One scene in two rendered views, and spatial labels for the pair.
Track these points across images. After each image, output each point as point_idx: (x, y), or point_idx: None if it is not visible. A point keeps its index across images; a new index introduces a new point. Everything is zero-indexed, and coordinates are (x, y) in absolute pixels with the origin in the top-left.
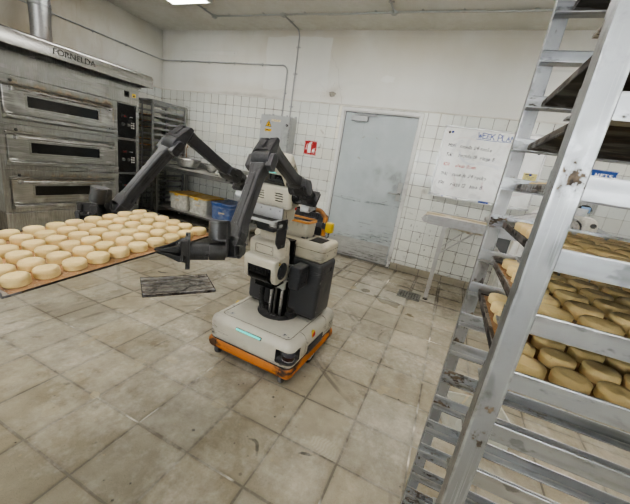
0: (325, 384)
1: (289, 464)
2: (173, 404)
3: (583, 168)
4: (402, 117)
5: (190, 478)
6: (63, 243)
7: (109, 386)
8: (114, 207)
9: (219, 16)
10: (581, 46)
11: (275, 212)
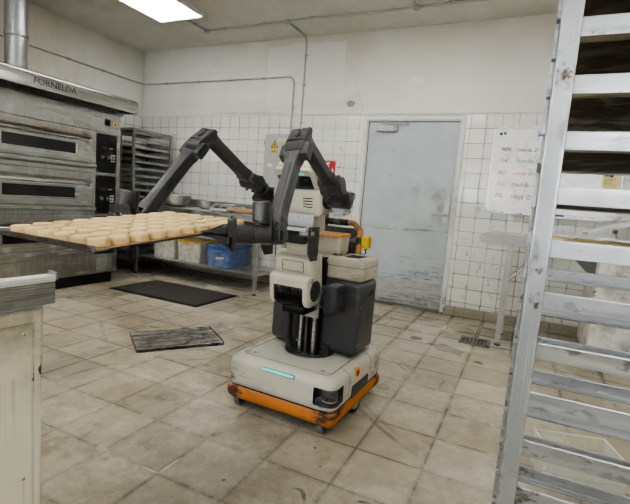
0: (378, 434)
1: None
2: (195, 455)
3: (570, 67)
4: (439, 122)
5: None
6: (119, 226)
7: (116, 439)
8: (140, 212)
9: (212, 30)
10: None
11: (304, 219)
